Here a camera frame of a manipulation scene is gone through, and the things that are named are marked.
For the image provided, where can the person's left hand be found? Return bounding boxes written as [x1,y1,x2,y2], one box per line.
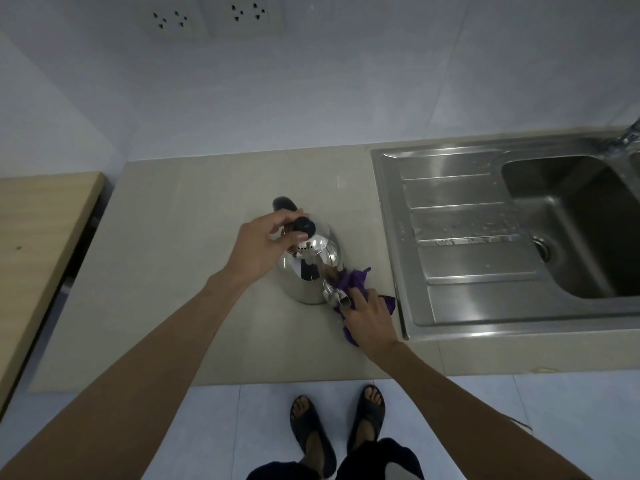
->
[221,209,309,291]

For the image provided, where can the person's right hand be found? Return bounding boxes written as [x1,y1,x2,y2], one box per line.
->
[341,288,402,363]

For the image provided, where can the steel kettle lid black knob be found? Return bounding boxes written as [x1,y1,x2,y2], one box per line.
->
[280,214,333,256]

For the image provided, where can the purple cleaning cloth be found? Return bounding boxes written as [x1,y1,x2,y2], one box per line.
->
[331,267,399,348]

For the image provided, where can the stainless steel kettle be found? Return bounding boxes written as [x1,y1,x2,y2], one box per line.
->
[271,196,347,307]

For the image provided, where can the person's left forearm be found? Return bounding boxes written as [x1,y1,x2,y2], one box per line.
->
[0,271,252,480]

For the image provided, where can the person's right forearm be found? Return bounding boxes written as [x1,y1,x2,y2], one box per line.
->
[366,341,617,480]

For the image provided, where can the black slipper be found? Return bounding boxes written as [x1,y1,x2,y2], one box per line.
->
[288,395,337,479]
[346,385,387,456]

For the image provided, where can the stainless steel sink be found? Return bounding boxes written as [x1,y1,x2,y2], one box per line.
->
[370,127,640,343]

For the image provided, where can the black shorts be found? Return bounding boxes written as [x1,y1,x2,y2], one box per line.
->
[244,437,427,480]

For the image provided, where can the light wooden cabinet top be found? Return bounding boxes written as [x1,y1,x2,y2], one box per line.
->
[0,172,109,421]

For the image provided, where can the chrome faucet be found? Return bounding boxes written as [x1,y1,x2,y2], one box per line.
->
[601,115,640,156]

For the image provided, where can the white wall socket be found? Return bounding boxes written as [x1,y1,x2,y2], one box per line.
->
[212,0,289,38]
[141,0,209,41]

